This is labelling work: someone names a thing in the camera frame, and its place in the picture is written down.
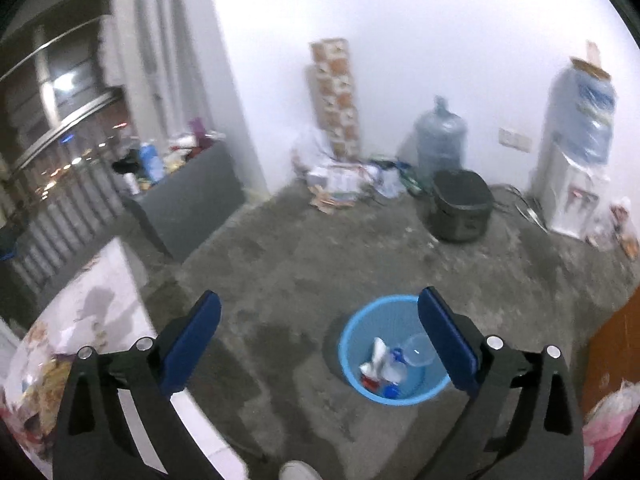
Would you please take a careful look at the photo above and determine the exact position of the floral plaid bed sheet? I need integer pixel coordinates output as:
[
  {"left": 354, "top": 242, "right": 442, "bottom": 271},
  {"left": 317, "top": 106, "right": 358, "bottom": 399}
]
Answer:
[{"left": 1, "top": 240, "right": 247, "bottom": 479}]

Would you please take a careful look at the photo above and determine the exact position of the small white bottle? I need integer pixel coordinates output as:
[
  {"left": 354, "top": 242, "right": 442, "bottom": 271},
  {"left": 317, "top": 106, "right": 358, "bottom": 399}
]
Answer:
[{"left": 122, "top": 172, "right": 141, "bottom": 196}]

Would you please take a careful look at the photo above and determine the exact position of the wall power socket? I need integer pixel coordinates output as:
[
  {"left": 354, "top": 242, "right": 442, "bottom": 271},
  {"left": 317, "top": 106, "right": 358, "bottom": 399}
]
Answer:
[{"left": 498, "top": 128, "right": 533, "bottom": 153}]

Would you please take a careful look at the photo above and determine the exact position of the tall patterned cardboard box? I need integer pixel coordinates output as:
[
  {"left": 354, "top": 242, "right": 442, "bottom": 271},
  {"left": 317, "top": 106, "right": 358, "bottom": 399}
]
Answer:
[{"left": 310, "top": 38, "right": 360, "bottom": 160}]

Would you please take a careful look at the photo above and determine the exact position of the empty blue water jug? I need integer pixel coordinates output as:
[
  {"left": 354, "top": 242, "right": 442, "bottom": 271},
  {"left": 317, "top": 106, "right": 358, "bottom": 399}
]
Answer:
[{"left": 414, "top": 96, "right": 468, "bottom": 186}]

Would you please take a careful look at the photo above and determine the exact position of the plastic bottle blue cap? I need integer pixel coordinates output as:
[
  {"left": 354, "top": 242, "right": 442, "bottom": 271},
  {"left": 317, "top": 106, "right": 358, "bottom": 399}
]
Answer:
[{"left": 360, "top": 377, "right": 404, "bottom": 399}]

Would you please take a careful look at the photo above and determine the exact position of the blue mesh trash basket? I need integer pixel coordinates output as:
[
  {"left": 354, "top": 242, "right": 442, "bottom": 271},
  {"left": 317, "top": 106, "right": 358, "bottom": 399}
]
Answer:
[{"left": 337, "top": 295, "right": 450, "bottom": 406}]

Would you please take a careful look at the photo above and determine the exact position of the orange wooden furniture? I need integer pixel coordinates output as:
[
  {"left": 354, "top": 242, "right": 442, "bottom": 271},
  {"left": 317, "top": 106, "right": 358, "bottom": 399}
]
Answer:
[{"left": 580, "top": 289, "right": 640, "bottom": 415}]

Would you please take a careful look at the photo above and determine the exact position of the clear plastic bowl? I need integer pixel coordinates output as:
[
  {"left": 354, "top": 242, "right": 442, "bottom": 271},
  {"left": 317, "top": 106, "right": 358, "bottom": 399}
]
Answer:
[{"left": 400, "top": 333, "right": 436, "bottom": 367}]

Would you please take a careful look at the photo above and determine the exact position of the white plastic bag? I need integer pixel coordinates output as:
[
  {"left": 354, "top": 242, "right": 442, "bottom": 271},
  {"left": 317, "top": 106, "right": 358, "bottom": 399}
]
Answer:
[{"left": 291, "top": 127, "right": 333, "bottom": 176}]

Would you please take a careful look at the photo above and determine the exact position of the blue detergent bottle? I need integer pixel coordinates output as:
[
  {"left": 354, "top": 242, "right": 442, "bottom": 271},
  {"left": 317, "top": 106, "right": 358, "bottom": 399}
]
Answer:
[{"left": 139, "top": 143, "right": 165, "bottom": 184}]

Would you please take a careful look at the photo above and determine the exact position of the pile of paper packaging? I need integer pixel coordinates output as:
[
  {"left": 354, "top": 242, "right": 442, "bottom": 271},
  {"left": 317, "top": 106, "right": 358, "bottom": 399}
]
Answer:
[{"left": 305, "top": 159, "right": 407, "bottom": 214}]

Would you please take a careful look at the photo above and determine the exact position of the grey curtain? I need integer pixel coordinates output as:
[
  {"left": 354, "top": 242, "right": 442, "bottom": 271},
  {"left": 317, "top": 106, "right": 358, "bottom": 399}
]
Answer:
[{"left": 111, "top": 0, "right": 238, "bottom": 151}]

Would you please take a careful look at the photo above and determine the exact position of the metal balcony railing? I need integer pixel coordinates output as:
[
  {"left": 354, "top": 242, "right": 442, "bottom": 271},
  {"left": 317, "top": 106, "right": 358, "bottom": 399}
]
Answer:
[{"left": 1, "top": 90, "right": 130, "bottom": 299}]

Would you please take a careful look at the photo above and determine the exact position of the white shoe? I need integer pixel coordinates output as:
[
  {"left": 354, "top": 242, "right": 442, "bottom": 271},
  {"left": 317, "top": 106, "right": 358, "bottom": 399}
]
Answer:
[{"left": 279, "top": 460, "right": 322, "bottom": 480}]

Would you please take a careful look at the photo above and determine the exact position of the purple cup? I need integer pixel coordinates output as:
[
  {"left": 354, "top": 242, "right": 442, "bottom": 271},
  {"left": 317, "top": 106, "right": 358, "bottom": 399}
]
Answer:
[{"left": 189, "top": 117, "right": 209, "bottom": 150}]

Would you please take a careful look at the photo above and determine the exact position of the white water dispenser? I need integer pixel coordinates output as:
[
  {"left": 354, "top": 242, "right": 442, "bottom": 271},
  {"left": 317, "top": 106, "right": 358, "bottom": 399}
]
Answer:
[{"left": 535, "top": 143, "right": 610, "bottom": 240}]

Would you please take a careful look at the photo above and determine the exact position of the purple yellow noodle bag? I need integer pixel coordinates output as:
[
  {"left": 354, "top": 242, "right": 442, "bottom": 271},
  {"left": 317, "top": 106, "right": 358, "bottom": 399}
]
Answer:
[{"left": 17, "top": 354, "right": 73, "bottom": 437}]

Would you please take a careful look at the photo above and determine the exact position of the pink plastic bag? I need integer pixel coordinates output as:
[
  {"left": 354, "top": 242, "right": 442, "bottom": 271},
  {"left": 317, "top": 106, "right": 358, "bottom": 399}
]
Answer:
[{"left": 582, "top": 380, "right": 639, "bottom": 479}]

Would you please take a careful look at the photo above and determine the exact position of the black rice cooker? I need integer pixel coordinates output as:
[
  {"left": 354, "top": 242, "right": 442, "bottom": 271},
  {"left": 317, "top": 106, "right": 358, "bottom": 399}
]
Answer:
[{"left": 426, "top": 169, "right": 495, "bottom": 243}]

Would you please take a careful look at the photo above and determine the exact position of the dark grey cabinet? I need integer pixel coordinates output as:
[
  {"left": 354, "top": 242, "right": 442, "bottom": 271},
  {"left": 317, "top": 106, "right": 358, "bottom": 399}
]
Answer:
[{"left": 124, "top": 142, "right": 245, "bottom": 262}]

